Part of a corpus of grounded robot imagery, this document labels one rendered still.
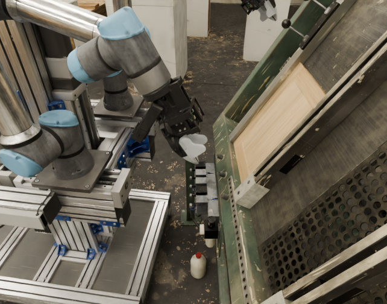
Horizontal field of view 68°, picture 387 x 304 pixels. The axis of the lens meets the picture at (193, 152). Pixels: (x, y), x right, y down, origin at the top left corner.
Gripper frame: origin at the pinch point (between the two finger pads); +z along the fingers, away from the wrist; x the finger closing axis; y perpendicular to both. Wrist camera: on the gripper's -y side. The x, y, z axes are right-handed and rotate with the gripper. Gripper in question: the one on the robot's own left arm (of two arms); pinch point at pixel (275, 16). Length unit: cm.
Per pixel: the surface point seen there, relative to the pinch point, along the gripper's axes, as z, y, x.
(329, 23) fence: 14.6, -3.7, 14.6
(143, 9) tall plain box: -49, -92, -209
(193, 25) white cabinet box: 25, -277, -404
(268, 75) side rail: 25.2, -0.9, -25.6
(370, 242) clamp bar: 25, 76, 51
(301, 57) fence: 18.3, 6.0, 3.5
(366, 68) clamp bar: 15, 31, 40
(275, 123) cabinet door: 27.4, 33.7, -2.3
